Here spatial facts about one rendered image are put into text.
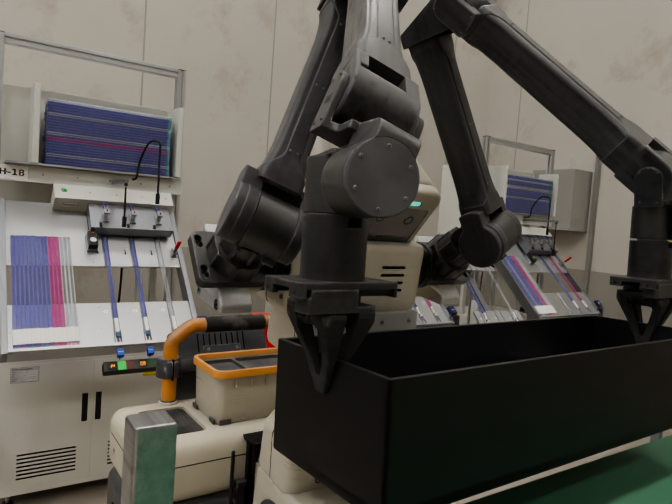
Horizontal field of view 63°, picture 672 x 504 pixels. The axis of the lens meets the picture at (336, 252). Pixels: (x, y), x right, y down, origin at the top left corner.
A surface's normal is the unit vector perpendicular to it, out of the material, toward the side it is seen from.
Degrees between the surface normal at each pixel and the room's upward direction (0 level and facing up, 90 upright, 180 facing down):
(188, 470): 90
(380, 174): 88
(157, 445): 90
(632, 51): 90
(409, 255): 98
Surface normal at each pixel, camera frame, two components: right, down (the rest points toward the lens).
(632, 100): -0.83, -0.03
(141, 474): 0.55, 0.09
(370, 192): 0.33, 0.05
